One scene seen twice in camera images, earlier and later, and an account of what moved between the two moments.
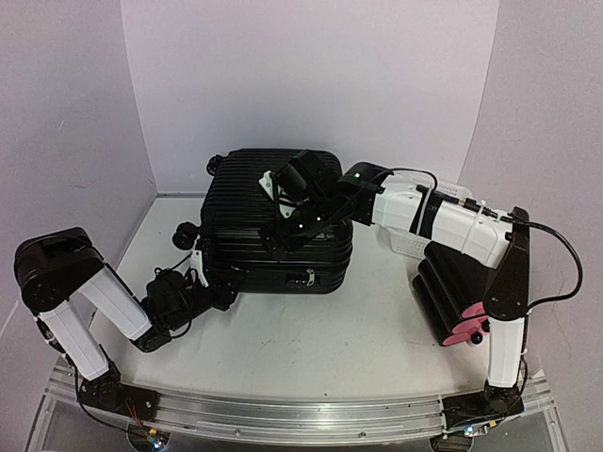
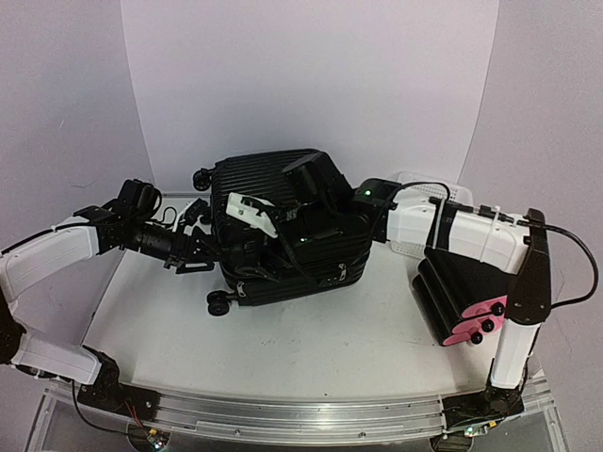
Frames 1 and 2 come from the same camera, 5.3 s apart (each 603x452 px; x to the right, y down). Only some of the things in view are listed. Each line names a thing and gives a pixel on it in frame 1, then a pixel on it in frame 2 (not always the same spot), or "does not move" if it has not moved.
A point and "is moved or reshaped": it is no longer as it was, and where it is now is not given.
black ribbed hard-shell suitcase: (236, 208) is moved or reshaped
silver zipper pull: (311, 277) → (343, 271)
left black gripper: (223, 297) → (183, 250)
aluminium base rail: (304, 418) does not move
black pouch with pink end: (465, 279) does not move
